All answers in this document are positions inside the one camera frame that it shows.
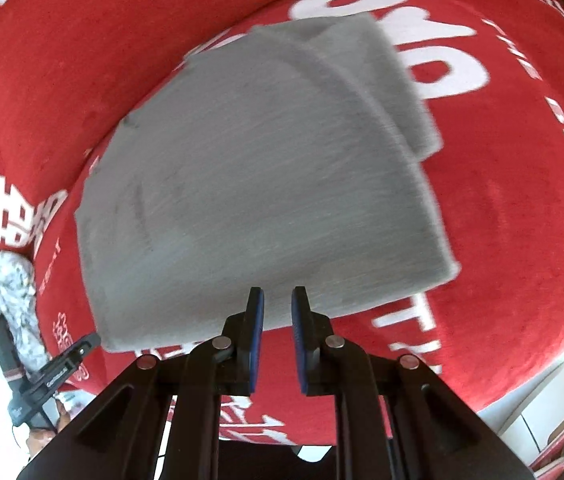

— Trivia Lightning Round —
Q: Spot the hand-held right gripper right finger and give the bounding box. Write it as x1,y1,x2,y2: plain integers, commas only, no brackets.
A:
291,287,536,480

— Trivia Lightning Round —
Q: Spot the red printed sofa cover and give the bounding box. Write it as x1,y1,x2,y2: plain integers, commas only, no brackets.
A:
0,0,564,448

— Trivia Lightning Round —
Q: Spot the pale floral cloth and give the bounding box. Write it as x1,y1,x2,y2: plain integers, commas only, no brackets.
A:
0,245,53,378

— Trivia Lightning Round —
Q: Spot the grey knit sweater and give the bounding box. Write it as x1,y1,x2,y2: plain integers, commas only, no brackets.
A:
74,12,460,353

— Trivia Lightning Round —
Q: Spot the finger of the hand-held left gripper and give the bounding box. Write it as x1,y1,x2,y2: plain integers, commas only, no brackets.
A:
0,317,26,386
36,332,102,386

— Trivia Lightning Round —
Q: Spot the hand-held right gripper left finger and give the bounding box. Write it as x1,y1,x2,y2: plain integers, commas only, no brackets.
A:
16,287,265,480

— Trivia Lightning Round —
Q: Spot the person's left hand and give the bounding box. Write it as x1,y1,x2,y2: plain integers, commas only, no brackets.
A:
26,399,71,458

